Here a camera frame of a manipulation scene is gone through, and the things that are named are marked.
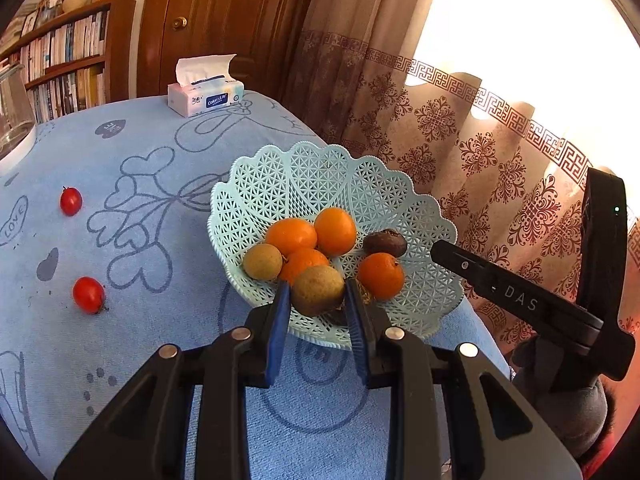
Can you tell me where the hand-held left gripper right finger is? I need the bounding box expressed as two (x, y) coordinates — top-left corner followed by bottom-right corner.
(344, 279), (583, 480)

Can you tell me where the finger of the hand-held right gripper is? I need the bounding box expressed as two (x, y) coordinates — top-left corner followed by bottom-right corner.
(431, 240), (490, 293)

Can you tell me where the orange with stem spot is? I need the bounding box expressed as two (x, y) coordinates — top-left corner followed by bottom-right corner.
(357, 252), (405, 301)

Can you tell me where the brown wooden door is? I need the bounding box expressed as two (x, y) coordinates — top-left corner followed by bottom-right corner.
(136, 0), (326, 106)

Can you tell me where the dark brown wrinkled fruit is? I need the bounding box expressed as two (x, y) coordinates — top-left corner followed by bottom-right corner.
(362, 229), (407, 257)

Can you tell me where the person's right hand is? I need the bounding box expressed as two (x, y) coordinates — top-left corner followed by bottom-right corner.
(511, 332), (608, 458)

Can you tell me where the blue printed tablecloth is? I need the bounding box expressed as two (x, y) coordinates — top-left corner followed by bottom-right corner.
(0, 91), (511, 480)

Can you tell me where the tall oval orange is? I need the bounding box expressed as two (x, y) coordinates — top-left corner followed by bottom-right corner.
(313, 207), (358, 258)

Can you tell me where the patterned beige curtain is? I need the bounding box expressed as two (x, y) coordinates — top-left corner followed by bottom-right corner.
(280, 0), (640, 361)

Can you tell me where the red tomato with stem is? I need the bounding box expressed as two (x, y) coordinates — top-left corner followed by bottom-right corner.
(72, 276), (107, 315)

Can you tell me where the tan longan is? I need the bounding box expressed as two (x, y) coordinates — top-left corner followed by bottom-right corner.
(243, 243), (285, 281)
(291, 265), (347, 318)

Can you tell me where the small red tomato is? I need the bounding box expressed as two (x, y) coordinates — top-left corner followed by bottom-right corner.
(60, 187), (83, 217)

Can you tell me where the wooden bookshelf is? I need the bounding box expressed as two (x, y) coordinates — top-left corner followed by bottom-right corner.
(0, 0), (137, 123)

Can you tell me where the light blue lattice basket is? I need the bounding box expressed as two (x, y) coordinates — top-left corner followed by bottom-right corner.
(207, 141), (465, 352)

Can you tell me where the row of books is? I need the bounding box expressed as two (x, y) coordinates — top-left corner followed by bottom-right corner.
(27, 65), (108, 122)
(0, 10), (108, 78)

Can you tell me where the white tissue pack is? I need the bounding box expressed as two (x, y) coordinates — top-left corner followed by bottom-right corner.
(167, 54), (244, 119)

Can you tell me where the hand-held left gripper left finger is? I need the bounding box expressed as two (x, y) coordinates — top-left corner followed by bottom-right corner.
(54, 281), (292, 480)

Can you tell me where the round orange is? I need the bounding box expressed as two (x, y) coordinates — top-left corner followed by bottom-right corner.
(278, 247), (331, 286)
(265, 217), (318, 257)

